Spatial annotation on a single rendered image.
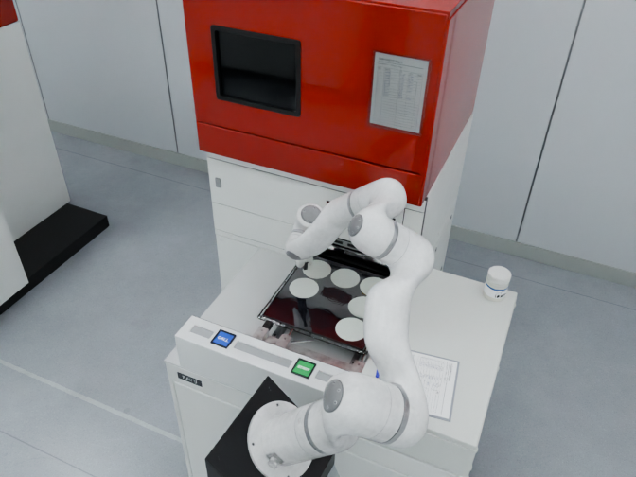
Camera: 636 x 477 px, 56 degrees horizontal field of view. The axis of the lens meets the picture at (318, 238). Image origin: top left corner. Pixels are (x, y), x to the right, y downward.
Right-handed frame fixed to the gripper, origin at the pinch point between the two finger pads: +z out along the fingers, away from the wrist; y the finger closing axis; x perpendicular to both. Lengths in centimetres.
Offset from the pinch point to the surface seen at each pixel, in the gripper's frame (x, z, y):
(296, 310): -4.8, 1.2, 16.8
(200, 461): -43, 51, 50
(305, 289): 0.3, 5.1, 8.3
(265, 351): -18.5, -12.4, 32.3
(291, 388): -13.3, -14.4, 44.7
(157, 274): -56, 139, -67
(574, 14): 151, -1, -103
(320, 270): 7.7, 8.6, 0.7
